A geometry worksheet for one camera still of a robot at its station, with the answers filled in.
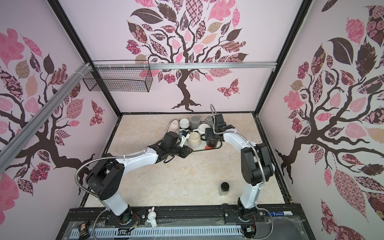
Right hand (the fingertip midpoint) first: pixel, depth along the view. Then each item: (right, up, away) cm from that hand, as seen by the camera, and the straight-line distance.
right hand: (212, 131), depth 96 cm
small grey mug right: (-2, +8, +7) cm, 11 cm away
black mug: (0, -7, +1) cm, 7 cm away
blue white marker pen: (+30, -41, -22) cm, 55 cm away
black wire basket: (-73, +43, +26) cm, 89 cm away
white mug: (-20, +1, -6) cm, 21 cm away
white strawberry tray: (-6, -10, +4) cm, 12 cm away
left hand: (-14, -12, -8) cm, 20 cm away
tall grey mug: (-11, +7, +4) cm, 14 cm away
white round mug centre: (-7, +2, +4) cm, 9 cm away
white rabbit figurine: (-33, -41, -25) cm, 58 cm away
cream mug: (-12, -5, -3) cm, 13 cm away
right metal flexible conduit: (+25, -44, -26) cm, 57 cm away
